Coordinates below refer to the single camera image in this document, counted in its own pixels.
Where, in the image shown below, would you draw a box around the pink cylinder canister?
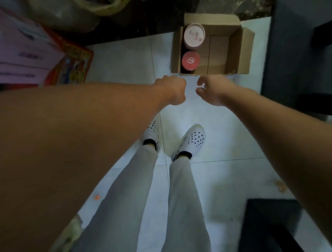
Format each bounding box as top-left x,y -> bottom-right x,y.
184,23 -> 206,48

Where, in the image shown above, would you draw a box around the person's left forearm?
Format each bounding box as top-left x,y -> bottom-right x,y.
0,83 -> 172,252

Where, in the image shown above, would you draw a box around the person's grey trousers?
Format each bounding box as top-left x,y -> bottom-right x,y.
73,145 -> 212,252

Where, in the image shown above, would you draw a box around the brown cardboard box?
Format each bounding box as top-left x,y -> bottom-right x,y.
171,14 -> 256,77

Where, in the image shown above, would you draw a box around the red and pink carton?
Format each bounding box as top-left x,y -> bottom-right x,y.
0,8 -> 95,89

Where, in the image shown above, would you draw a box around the person's right hand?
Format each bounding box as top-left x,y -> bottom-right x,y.
196,74 -> 239,107

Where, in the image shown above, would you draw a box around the black stool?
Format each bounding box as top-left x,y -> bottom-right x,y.
239,199 -> 304,252

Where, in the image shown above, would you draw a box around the dark grey furniture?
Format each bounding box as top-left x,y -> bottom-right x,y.
262,0 -> 332,123

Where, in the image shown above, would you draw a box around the person's left hand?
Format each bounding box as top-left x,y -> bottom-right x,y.
154,75 -> 187,106

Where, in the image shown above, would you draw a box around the red canister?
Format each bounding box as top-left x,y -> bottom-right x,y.
182,50 -> 201,72

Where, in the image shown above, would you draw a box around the person's right forearm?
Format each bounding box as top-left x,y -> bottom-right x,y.
228,85 -> 332,245

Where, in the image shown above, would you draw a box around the person's white shoe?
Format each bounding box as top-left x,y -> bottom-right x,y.
142,117 -> 160,151
172,124 -> 207,161

